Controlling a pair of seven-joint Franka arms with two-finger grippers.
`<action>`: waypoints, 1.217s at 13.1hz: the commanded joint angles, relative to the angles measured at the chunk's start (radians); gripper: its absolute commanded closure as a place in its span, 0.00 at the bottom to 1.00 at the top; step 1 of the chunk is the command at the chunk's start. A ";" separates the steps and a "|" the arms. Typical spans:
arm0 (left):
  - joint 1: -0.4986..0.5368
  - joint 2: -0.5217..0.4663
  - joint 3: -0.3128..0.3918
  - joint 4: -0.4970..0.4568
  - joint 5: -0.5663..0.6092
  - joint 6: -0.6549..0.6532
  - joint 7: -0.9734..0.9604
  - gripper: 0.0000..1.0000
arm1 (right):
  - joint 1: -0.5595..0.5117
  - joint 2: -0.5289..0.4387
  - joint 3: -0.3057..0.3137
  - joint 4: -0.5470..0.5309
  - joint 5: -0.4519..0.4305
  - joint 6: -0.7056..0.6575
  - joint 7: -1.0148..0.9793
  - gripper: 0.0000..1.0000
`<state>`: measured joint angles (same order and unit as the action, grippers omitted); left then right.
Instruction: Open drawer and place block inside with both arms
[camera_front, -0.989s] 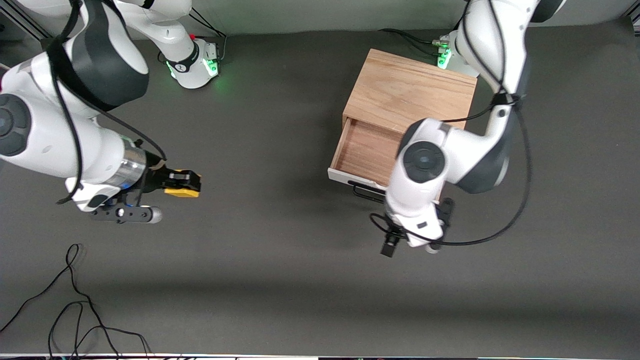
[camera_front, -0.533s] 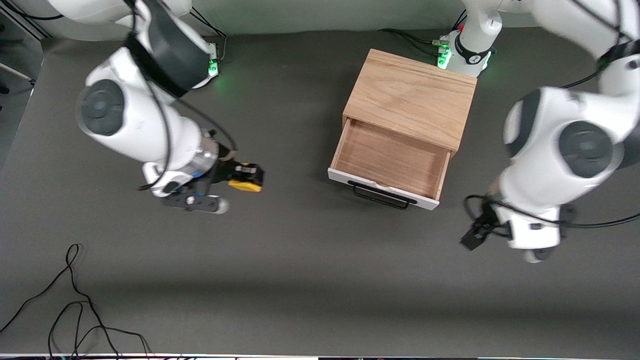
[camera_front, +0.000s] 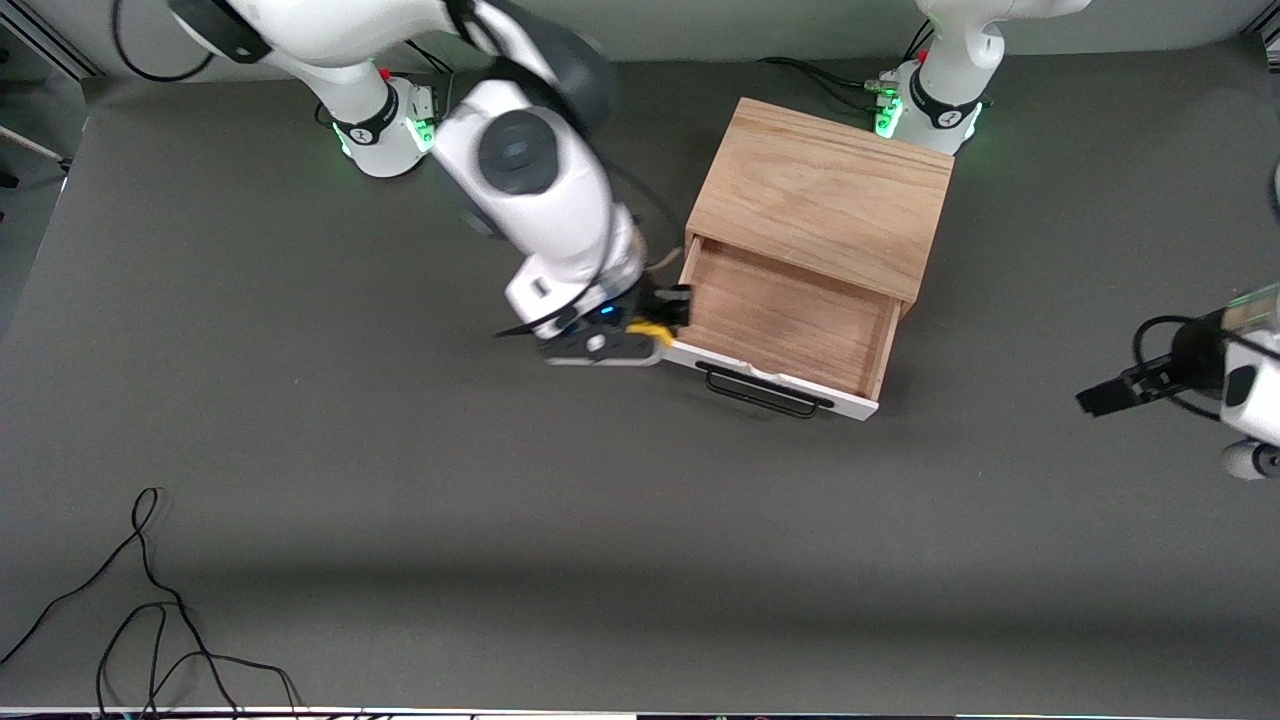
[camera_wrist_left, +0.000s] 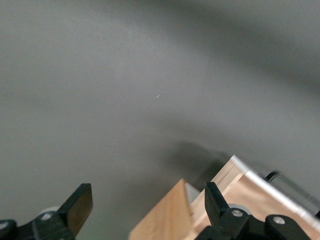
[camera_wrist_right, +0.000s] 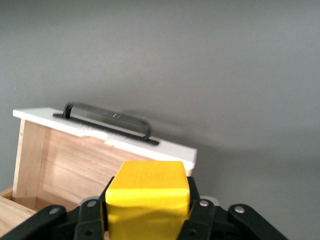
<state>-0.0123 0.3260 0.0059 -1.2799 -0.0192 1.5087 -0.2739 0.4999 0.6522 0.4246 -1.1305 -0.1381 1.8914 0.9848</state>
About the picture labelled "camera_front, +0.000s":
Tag white-fronted wooden drawer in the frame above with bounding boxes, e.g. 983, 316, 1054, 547
664, 235, 907, 422

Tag black drawer handle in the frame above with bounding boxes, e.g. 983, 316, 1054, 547
696, 361, 837, 420

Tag wooden drawer cabinet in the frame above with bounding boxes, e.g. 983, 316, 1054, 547
685, 97, 956, 323

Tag grey table mat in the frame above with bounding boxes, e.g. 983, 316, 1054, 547
0, 40, 1280, 714

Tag thin white rod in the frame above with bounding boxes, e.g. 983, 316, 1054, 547
0, 124, 73, 174

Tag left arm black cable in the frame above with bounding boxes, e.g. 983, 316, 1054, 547
1133, 313, 1280, 423

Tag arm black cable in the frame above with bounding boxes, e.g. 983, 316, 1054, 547
1133, 313, 1280, 423
108, 0, 686, 341

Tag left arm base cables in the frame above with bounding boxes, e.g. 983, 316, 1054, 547
755, 24, 937, 113

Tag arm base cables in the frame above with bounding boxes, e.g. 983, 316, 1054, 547
755, 24, 937, 113
403, 38, 457, 125

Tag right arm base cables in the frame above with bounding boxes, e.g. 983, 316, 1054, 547
403, 38, 457, 125

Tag loose thin black cable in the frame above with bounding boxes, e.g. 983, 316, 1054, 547
0, 487, 304, 717

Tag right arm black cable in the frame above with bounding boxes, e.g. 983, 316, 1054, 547
108, 0, 686, 341

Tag metal frame rail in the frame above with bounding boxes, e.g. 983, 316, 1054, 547
0, 0, 103, 81

